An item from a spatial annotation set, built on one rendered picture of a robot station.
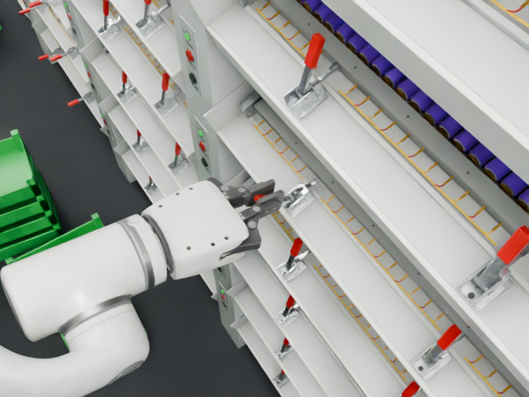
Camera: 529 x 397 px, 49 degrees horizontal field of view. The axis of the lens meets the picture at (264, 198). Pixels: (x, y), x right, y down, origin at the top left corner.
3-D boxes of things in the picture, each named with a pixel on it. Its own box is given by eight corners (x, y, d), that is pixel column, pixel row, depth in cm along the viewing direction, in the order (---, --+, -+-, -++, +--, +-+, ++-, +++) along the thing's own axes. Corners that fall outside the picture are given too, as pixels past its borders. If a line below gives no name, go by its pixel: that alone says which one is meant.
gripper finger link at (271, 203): (234, 223, 73) (278, 203, 76) (248, 241, 72) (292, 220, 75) (237, 206, 71) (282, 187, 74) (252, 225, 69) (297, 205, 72)
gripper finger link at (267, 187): (216, 198, 75) (259, 180, 78) (229, 216, 74) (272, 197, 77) (219, 182, 73) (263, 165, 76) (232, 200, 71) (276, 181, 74)
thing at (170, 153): (213, 231, 130) (188, 209, 118) (99, 71, 159) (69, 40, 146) (284, 174, 130) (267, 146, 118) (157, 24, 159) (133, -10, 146)
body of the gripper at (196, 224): (128, 235, 72) (207, 203, 77) (168, 299, 67) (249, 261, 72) (126, 197, 66) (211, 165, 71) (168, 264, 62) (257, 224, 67)
